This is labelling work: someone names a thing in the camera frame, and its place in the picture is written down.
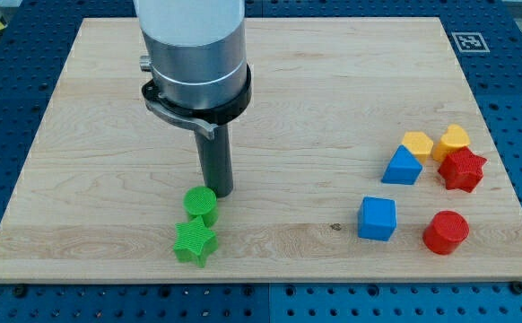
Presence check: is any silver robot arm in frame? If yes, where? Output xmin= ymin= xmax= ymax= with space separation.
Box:
xmin=134 ymin=0 xmax=251 ymax=140

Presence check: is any wooden board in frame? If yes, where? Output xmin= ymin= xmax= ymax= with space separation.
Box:
xmin=0 ymin=18 xmax=522 ymax=284

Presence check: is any blue cube block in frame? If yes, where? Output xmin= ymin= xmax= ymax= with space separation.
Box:
xmin=357 ymin=196 xmax=397 ymax=241

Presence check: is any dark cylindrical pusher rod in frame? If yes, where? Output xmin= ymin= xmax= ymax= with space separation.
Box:
xmin=196 ymin=125 xmax=233 ymax=198

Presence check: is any green cylinder block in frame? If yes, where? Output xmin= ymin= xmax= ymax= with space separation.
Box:
xmin=183 ymin=186 xmax=219 ymax=227

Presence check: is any green star block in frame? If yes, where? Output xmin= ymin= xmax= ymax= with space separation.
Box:
xmin=172 ymin=216 xmax=218 ymax=268

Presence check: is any blue triangle block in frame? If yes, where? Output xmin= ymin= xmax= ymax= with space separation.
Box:
xmin=381 ymin=145 xmax=423 ymax=185

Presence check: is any yellow hexagon block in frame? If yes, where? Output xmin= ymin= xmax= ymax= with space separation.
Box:
xmin=401 ymin=131 xmax=434 ymax=164

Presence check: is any yellow heart block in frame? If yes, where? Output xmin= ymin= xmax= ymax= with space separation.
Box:
xmin=432 ymin=124 xmax=471 ymax=162

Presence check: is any red cylinder block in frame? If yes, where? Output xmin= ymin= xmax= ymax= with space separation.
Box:
xmin=422 ymin=210 xmax=470 ymax=255

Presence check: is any red star block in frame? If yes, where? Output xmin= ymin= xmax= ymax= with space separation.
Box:
xmin=438 ymin=147 xmax=488 ymax=193

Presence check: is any white fiducial marker tag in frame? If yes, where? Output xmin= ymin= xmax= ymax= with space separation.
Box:
xmin=451 ymin=32 xmax=490 ymax=53

